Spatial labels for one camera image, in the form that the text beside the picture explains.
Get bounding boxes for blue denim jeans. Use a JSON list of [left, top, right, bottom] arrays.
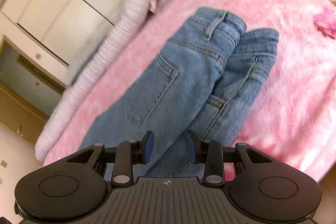
[[81, 7, 279, 177]]

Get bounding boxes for wooden room door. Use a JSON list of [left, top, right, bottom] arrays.
[[0, 81, 49, 145]]

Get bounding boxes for lilac striped rolled quilt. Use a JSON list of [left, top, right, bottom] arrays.
[[35, 0, 150, 161]]

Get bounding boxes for white sliding wardrobe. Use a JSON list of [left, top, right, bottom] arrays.
[[0, 0, 140, 67]]

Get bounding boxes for pink floral fleece blanket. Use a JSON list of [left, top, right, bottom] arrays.
[[35, 0, 335, 180]]

